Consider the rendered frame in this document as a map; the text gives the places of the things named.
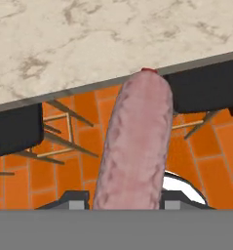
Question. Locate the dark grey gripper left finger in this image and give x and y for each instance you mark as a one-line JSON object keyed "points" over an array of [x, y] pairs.
{"points": [[76, 199]]}

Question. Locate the black seat wooden stool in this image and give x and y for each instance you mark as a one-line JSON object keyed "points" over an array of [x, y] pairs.
{"points": [[14, 130], [205, 86]]}

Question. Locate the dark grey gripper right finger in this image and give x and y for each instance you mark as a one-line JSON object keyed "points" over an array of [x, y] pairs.
{"points": [[172, 201]]}

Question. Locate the pink sausage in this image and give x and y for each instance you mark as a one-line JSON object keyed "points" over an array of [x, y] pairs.
{"points": [[137, 140]]}

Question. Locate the white round object black rim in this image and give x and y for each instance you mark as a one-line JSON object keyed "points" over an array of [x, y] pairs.
{"points": [[183, 188]]}

